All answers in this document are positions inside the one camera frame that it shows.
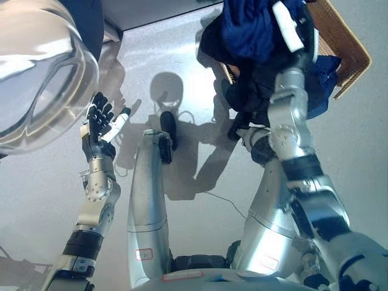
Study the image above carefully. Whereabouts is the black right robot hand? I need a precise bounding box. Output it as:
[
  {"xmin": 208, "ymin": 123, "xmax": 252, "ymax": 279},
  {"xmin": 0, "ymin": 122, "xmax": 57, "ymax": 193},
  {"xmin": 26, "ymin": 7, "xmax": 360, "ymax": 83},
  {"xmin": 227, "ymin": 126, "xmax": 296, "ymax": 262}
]
[{"xmin": 271, "ymin": 0, "xmax": 321, "ymax": 64}]

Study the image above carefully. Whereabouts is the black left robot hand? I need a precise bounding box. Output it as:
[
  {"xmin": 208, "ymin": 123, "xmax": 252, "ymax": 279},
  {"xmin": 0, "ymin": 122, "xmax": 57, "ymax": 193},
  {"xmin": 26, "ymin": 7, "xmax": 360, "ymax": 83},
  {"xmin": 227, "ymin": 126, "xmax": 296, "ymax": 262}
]
[{"xmin": 79, "ymin": 92, "xmax": 133, "ymax": 160}]

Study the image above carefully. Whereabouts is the navy blue garment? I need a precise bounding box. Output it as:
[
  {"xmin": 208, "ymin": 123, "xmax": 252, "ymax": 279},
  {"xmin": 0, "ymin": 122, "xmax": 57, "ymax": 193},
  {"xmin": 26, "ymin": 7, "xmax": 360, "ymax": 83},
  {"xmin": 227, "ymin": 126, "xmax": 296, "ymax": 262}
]
[{"xmin": 220, "ymin": 0, "xmax": 307, "ymax": 65}]

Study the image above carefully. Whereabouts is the brown wicker laundry basket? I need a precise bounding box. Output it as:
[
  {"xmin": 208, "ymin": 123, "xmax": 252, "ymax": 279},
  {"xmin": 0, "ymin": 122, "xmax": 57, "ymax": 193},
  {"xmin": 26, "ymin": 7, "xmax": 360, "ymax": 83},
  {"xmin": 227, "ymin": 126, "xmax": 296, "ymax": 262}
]
[{"xmin": 218, "ymin": 0, "xmax": 372, "ymax": 101}]

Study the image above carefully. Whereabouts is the dark grey washing machine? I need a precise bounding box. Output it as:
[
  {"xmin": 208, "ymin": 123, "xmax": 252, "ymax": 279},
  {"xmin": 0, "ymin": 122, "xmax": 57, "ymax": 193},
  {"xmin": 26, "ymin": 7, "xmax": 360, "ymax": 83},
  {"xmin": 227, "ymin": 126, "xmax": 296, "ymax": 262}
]
[{"xmin": 102, "ymin": 0, "xmax": 226, "ymax": 32}]

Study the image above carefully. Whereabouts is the black left robot foot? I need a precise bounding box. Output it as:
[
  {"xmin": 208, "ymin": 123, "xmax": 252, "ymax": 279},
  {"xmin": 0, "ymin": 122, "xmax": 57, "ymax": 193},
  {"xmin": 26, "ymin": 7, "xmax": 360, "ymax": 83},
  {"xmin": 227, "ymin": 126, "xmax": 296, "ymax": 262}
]
[{"xmin": 159, "ymin": 110, "xmax": 178, "ymax": 152}]

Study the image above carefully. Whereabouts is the black garment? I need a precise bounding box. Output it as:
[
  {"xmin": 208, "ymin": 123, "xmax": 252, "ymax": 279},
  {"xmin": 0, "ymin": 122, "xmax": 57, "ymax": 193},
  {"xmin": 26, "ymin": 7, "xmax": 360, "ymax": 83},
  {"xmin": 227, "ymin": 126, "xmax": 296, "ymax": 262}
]
[{"xmin": 198, "ymin": 8, "xmax": 275, "ymax": 125}]

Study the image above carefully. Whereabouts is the round glass washer door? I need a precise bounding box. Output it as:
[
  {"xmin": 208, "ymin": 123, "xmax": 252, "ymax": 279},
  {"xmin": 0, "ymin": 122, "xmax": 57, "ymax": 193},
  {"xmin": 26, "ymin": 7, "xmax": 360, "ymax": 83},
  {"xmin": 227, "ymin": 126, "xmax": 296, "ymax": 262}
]
[{"xmin": 0, "ymin": 0, "xmax": 105, "ymax": 159}]

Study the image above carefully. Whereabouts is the silver left robot leg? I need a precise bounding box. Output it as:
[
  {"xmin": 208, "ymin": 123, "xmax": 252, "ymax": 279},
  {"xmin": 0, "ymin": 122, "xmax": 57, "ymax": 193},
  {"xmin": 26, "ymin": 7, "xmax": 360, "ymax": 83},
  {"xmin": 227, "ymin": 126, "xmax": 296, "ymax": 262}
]
[{"xmin": 125, "ymin": 128, "xmax": 174, "ymax": 289}]

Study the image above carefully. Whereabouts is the silver robot leg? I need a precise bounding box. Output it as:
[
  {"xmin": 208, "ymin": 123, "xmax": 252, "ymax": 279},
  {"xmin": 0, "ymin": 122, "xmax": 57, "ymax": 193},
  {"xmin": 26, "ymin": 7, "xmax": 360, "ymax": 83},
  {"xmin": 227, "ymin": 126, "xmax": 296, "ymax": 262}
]
[
  {"xmin": 232, "ymin": 125, "xmax": 304, "ymax": 274},
  {"xmin": 125, "ymin": 128, "xmax": 174, "ymax": 289}
]

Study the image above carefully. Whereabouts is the silver right robot leg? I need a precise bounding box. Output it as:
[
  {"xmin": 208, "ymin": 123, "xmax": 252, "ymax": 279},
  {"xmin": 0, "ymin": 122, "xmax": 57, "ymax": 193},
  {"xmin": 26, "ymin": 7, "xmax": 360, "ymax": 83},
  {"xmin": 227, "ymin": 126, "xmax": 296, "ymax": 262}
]
[{"xmin": 232, "ymin": 125, "xmax": 304, "ymax": 274}]

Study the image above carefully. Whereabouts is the thin floor cable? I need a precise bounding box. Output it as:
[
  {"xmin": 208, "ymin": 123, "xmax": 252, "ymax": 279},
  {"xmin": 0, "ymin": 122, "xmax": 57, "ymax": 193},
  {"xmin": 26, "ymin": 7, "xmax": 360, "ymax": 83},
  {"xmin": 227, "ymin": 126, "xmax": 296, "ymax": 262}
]
[{"xmin": 202, "ymin": 190, "xmax": 248, "ymax": 219}]

